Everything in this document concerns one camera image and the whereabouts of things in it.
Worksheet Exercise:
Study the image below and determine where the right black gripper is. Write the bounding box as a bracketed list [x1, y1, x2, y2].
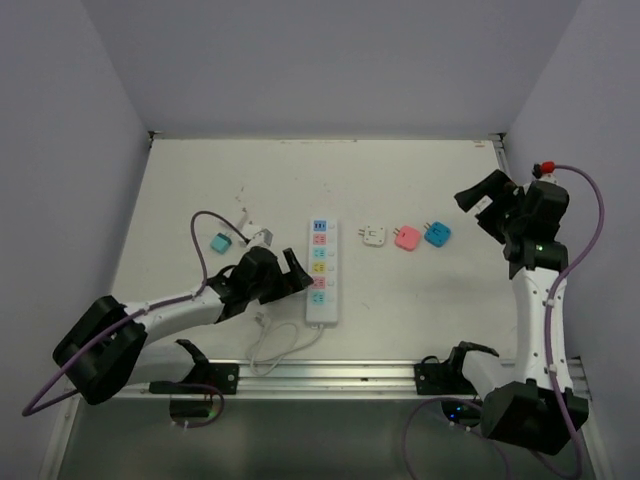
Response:
[455, 170, 526, 245]

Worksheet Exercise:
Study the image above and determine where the white power strip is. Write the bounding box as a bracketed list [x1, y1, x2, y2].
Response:
[305, 216, 341, 329]

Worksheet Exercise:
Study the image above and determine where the blue plug adapter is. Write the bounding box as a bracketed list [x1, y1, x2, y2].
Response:
[423, 221, 451, 248]

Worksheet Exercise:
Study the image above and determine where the white plug adapter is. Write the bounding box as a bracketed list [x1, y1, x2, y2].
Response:
[358, 224, 387, 248]

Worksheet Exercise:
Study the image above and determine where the teal usb charger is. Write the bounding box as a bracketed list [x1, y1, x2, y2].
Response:
[209, 232, 232, 255]

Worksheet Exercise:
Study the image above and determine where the pink plug adapter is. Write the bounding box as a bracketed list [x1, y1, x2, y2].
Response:
[393, 225, 422, 252]

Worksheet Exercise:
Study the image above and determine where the white long charger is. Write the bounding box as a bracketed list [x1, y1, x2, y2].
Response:
[235, 211, 249, 233]

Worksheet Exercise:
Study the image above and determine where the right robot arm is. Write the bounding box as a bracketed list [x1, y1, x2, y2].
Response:
[445, 169, 589, 455]

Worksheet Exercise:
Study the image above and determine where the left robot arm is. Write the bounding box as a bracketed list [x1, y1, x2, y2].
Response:
[52, 246, 314, 405]

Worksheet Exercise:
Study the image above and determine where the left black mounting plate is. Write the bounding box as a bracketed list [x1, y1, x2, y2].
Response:
[149, 363, 239, 395]

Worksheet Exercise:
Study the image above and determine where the black mounting plate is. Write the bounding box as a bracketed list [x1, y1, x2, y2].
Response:
[149, 363, 239, 395]
[413, 355, 476, 395]

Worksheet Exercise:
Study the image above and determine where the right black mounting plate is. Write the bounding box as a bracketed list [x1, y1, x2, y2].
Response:
[413, 355, 476, 395]

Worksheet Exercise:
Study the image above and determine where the aluminium right side rail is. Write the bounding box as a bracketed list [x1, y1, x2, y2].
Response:
[488, 133, 520, 201]

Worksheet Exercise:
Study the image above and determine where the aluminium rail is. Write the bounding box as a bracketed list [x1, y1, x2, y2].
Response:
[488, 133, 520, 201]
[64, 355, 591, 401]

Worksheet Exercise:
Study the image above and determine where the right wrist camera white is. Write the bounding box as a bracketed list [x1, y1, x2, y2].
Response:
[532, 161, 558, 185]

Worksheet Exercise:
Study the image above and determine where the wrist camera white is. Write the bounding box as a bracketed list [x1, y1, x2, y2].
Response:
[532, 161, 558, 185]
[244, 225, 274, 249]

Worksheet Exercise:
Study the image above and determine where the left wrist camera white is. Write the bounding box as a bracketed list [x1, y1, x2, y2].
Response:
[244, 225, 274, 249]

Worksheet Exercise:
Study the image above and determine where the white power strip cord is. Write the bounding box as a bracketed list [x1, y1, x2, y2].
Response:
[248, 312, 324, 377]

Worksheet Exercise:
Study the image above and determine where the aluminium front rail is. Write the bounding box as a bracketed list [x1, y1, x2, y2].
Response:
[64, 355, 591, 401]

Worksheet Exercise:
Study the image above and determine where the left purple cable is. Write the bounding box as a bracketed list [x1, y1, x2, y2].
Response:
[22, 211, 246, 417]

